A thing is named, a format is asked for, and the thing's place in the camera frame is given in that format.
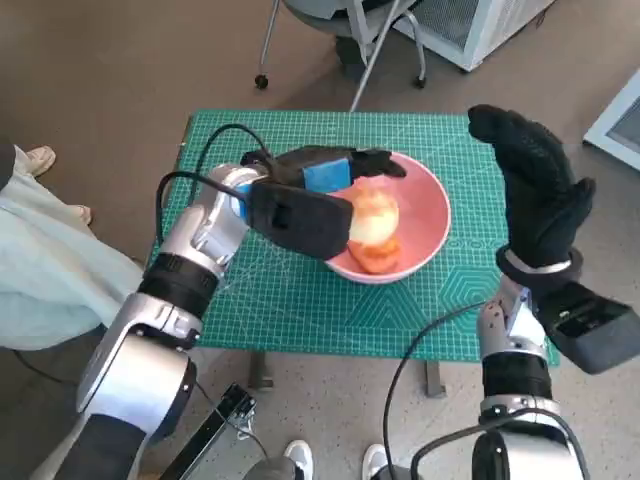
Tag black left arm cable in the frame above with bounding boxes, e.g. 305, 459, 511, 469
198, 123, 275, 174
153, 171, 251, 251

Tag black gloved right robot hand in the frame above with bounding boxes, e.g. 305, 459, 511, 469
467, 103, 597, 274

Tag long toasted bread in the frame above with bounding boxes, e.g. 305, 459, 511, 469
347, 237, 402, 275

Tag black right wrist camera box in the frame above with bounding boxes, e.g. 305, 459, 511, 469
532, 280, 632, 375

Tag round bread bun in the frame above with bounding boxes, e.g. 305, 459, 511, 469
348, 180, 401, 247

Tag green cutting mat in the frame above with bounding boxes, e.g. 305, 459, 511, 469
144, 109, 561, 365

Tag black shoulder loop cable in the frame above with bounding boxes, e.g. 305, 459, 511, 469
409, 407, 589, 480

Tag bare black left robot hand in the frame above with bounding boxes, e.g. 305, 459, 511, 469
269, 144, 407, 195

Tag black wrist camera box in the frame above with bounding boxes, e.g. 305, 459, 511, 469
245, 182, 355, 261
532, 280, 632, 375

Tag white mesh cabinet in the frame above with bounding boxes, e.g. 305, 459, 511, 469
392, 0, 556, 74

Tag grey office chair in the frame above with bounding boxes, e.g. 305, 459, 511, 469
253, 0, 429, 91

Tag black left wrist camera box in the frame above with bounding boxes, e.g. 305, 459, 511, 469
245, 182, 355, 261

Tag black metal rail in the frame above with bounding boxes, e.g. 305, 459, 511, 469
159, 383, 259, 480

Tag thin black floor cable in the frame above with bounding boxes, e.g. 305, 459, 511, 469
194, 379, 271, 459

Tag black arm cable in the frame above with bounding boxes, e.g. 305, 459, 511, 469
198, 123, 275, 174
383, 302, 486, 480
153, 171, 251, 251

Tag silver metal pole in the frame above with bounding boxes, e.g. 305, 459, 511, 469
348, 0, 401, 112

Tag white shoe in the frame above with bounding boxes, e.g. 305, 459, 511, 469
362, 443, 394, 480
283, 439, 315, 480

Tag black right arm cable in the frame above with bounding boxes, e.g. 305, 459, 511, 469
383, 302, 486, 480

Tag white framed panel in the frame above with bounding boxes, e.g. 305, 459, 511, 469
582, 67, 640, 174

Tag person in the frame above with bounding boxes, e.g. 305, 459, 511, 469
0, 143, 146, 351

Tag pink bowl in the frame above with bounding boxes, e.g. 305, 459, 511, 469
324, 151, 452, 285

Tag grey table leg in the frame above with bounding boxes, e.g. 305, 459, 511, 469
425, 362, 448, 399
248, 352, 275, 391

